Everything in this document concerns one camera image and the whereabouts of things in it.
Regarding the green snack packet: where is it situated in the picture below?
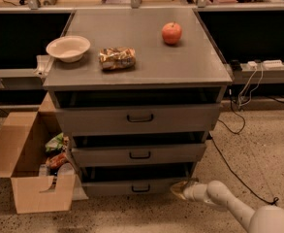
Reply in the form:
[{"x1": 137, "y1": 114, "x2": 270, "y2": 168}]
[{"x1": 46, "y1": 133, "x2": 64, "y2": 152}]

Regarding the grey middle drawer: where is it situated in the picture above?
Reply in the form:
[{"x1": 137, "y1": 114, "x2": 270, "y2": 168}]
[{"x1": 72, "y1": 144, "x2": 206, "y2": 167}]

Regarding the grey bottom drawer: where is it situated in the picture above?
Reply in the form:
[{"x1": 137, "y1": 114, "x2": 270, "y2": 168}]
[{"x1": 80, "y1": 162, "x2": 196, "y2": 198}]

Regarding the grey drawer cabinet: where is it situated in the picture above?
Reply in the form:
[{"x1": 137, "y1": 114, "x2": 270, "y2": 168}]
[{"x1": 43, "y1": 7, "x2": 234, "y2": 186}]

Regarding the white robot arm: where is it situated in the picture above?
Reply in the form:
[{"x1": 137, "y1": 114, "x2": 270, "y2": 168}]
[{"x1": 171, "y1": 180, "x2": 284, "y2": 233}]

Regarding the black floor cable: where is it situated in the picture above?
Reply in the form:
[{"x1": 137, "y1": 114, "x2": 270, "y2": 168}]
[{"x1": 210, "y1": 90, "x2": 284, "y2": 217}]

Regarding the red apple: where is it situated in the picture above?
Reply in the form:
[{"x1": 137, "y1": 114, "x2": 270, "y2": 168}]
[{"x1": 161, "y1": 22, "x2": 182, "y2": 45}]

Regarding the grey top drawer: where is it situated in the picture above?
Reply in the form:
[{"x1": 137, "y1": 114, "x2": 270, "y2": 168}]
[{"x1": 56, "y1": 104, "x2": 220, "y2": 136}]

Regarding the white bowl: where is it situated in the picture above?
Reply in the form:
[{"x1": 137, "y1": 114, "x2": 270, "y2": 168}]
[{"x1": 46, "y1": 36, "x2": 91, "y2": 63}]

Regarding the open cardboard box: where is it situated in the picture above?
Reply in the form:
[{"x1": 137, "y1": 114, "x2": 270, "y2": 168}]
[{"x1": 0, "y1": 95, "x2": 77, "y2": 214}]

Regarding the white power strip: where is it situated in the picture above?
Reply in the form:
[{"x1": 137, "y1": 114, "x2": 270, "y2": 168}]
[{"x1": 246, "y1": 60, "x2": 284, "y2": 70}]

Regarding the shiny snack bag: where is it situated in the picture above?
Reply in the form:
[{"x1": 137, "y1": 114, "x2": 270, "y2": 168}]
[{"x1": 98, "y1": 47, "x2": 136, "y2": 71}]

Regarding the orange snack packet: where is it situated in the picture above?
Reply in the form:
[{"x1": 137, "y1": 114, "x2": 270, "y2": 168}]
[{"x1": 46, "y1": 152, "x2": 68, "y2": 170}]

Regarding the grey drawer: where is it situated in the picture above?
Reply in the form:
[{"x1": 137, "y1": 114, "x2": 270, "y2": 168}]
[
  {"x1": 56, "y1": 104, "x2": 220, "y2": 136},
  {"x1": 72, "y1": 144, "x2": 206, "y2": 167},
  {"x1": 80, "y1": 162, "x2": 196, "y2": 198}
]

